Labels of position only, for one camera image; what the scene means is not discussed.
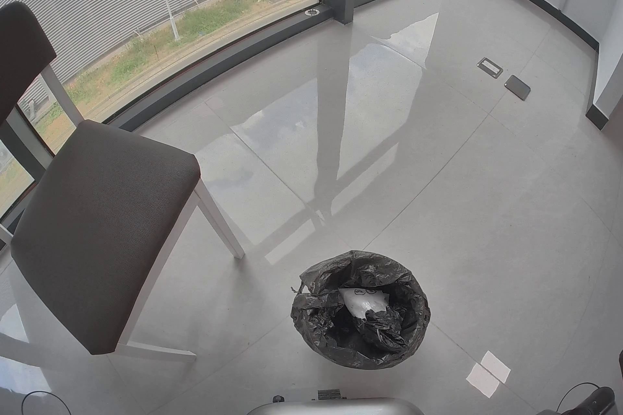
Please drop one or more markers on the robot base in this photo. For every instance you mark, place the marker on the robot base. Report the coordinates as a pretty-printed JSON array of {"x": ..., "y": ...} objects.
[{"x": 336, "y": 406}]

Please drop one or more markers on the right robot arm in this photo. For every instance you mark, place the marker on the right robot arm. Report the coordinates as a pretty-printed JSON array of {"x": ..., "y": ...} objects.
[{"x": 596, "y": 402}]

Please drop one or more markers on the black plastic bag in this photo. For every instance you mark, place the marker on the black plastic bag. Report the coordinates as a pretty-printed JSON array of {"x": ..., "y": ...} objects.
[{"x": 389, "y": 335}]

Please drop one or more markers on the white chair with grey seat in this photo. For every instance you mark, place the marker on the white chair with grey seat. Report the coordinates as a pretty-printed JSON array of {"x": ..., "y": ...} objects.
[{"x": 107, "y": 218}]

